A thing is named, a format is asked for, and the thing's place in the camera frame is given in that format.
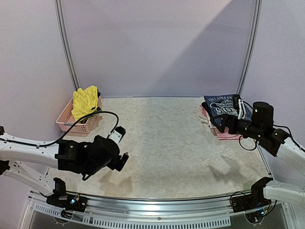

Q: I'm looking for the navy blue garment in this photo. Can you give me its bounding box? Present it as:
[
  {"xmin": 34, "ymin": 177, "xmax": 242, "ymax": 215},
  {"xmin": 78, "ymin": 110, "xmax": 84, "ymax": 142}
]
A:
[{"xmin": 201, "ymin": 94, "xmax": 252, "ymax": 122}]

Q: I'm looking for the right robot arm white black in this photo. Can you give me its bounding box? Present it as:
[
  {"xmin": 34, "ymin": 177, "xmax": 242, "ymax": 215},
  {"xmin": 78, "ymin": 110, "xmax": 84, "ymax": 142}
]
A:
[{"xmin": 211, "ymin": 99, "xmax": 305, "ymax": 212}]

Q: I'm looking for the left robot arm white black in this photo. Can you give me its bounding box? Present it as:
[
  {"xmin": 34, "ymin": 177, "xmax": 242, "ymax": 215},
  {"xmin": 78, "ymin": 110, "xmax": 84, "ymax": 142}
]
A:
[{"xmin": 0, "ymin": 126, "xmax": 129, "ymax": 207}]

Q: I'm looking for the pink plastic laundry basket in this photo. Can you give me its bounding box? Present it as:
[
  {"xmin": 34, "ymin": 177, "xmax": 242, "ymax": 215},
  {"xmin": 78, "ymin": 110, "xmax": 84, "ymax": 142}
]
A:
[{"xmin": 56, "ymin": 98, "xmax": 97, "ymax": 134}]

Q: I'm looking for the pink folded garment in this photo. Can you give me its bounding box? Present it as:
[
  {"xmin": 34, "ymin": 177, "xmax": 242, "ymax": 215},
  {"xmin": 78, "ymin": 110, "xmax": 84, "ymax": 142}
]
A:
[{"xmin": 200, "ymin": 105, "xmax": 241, "ymax": 141}]

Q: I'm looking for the white folded shirt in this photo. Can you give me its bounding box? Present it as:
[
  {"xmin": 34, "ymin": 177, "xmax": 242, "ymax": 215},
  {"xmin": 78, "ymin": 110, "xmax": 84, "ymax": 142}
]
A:
[{"xmin": 199, "ymin": 115, "xmax": 216, "ymax": 129}]

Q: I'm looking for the yellow garment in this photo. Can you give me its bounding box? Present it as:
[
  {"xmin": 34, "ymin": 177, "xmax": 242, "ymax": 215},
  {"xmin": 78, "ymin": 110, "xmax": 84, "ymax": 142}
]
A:
[{"xmin": 71, "ymin": 85, "xmax": 99, "ymax": 121}]

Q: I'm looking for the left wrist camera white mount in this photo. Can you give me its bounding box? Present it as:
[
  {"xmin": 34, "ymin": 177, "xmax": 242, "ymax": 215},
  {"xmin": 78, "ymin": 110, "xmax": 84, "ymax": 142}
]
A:
[{"xmin": 107, "ymin": 126, "xmax": 126, "ymax": 144}]

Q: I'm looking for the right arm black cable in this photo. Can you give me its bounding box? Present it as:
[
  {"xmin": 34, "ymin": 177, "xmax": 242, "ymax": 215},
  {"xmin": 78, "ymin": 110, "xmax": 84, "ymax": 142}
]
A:
[{"xmin": 238, "ymin": 124, "xmax": 305, "ymax": 153}]

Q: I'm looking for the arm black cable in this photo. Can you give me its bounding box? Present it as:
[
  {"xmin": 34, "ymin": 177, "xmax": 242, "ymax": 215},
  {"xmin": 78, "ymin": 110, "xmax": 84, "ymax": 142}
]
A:
[
  {"xmin": 0, "ymin": 111, "xmax": 120, "ymax": 181},
  {"xmin": 238, "ymin": 124, "xmax": 305, "ymax": 153}
]

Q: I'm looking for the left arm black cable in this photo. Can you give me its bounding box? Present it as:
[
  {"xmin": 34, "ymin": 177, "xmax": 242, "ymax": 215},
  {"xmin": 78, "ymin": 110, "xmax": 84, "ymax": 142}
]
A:
[{"xmin": 0, "ymin": 111, "xmax": 120, "ymax": 181}]

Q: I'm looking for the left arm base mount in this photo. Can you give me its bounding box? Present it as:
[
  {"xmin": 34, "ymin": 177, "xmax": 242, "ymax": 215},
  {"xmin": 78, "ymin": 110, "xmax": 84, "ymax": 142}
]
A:
[{"xmin": 46, "ymin": 178, "xmax": 88, "ymax": 212}]

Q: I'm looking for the aluminium front rail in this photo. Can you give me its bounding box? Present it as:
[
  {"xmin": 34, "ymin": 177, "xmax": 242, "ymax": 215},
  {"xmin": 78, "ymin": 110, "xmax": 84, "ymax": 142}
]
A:
[{"xmin": 27, "ymin": 186, "xmax": 290, "ymax": 227}]

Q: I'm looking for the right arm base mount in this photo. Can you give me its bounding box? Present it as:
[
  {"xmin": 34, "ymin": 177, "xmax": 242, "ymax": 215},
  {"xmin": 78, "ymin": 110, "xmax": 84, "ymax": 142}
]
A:
[{"xmin": 229, "ymin": 177, "xmax": 273, "ymax": 213}]

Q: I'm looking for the right aluminium corner post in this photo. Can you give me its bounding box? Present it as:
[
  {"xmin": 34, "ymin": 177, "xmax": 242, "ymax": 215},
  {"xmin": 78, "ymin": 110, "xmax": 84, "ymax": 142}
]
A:
[{"xmin": 235, "ymin": 0, "xmax": 262, "ymax": 94}]

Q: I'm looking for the aluminium corner post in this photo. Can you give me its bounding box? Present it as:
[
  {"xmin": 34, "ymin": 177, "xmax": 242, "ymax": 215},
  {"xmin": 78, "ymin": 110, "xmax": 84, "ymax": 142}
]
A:
[
  {"xmin": 54, "ymin": 0, "xmax": 79, "ymax": 91},
  {"xmin": 235, "ymin": 0, "xmax": 262, "ymax": 94}
]

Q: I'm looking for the left aluminium corner post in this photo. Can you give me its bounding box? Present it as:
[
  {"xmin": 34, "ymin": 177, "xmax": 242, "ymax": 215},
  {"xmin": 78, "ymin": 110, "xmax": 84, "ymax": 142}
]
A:
[{"xmin": 54, "ymin": 0, "xmax": 79, "ymax": 91}]

